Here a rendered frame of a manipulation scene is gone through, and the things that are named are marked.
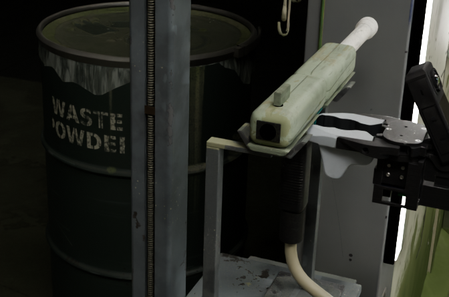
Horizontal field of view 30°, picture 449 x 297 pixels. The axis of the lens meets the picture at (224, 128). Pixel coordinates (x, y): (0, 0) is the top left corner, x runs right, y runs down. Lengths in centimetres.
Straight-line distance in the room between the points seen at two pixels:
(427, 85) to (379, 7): 51
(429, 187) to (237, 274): 39
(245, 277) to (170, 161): 27
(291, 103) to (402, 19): 55
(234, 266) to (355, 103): 39
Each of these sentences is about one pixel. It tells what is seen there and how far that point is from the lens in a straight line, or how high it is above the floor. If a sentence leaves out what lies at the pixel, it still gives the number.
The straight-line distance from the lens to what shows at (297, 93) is 96.
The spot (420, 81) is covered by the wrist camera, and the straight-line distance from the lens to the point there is 94.
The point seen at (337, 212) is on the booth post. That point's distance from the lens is 159.
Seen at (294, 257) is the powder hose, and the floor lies 91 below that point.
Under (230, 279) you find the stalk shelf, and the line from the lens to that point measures 126.
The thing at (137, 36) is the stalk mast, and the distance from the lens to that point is 103.
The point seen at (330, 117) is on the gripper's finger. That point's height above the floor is 110.
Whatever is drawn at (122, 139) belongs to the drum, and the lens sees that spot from 202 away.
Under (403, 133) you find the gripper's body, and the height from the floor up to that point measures 110.
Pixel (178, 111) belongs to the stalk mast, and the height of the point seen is 108.
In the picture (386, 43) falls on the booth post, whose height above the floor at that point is 107.
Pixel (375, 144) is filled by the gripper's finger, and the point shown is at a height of 110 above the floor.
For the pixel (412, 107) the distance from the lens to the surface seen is 149.
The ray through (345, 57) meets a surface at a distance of 111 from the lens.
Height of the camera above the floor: 146
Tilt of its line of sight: 22 degrees down
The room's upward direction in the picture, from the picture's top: 2 degrees clockwise
